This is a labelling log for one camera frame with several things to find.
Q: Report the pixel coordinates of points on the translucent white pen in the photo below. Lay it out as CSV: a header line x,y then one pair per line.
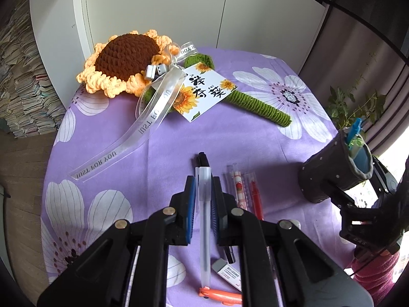
x,y
204,230

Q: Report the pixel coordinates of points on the pink cartoon pen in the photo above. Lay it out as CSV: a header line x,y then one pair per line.
x,y
238,188

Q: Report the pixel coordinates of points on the green pen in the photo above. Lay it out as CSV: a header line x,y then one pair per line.
x,y
357,143

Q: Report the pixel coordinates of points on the white eraser grey sleeve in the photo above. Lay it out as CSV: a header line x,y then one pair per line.
x,y
227,270

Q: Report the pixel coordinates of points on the crochet sunflower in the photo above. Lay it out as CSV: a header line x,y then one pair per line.
x,y
124,57

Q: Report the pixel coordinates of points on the red pen clear cap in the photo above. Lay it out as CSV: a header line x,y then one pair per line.
x,y
255,198

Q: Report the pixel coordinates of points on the pink curtain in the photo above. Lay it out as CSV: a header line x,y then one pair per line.
x,y
351,57

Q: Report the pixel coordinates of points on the grey white fabric pen holder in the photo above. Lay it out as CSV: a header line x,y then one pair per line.
x,y
329,172

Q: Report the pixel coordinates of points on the blue pen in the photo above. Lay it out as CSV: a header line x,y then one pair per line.
x,y
356,127

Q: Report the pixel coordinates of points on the tall stack of papers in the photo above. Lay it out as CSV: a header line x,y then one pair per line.
x,y
22,80

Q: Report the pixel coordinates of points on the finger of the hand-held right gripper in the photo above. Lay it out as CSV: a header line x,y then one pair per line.
x,y
386,182
342,203

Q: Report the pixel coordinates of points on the white printed ribbon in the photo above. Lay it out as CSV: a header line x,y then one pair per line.
x,y
150,115

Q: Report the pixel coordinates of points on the sunflower gift tag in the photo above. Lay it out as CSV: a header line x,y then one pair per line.
x,y
204,92

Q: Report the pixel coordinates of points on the person's right forearm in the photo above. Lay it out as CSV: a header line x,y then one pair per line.
x,y
374,275

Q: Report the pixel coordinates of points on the purple floral tablecloth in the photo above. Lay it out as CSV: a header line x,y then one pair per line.
x,y
127,153

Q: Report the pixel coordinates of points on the green leafy plant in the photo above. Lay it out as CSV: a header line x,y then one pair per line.
x,y
351,105

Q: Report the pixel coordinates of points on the orange pen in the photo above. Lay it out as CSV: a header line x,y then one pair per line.
x,y
220,295

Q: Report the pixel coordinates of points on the dark glass cabinet door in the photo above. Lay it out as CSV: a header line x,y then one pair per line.
x,y
377,0

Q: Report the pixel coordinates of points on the black marker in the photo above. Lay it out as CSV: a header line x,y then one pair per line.
x,y
228,252

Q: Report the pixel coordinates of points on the small white charm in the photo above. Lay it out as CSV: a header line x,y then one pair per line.
x,y
154,71

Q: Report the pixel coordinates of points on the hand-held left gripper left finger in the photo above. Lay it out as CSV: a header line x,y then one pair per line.
x,y
190,200

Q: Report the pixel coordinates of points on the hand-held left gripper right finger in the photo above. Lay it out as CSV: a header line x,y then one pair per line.
x,y
215,206

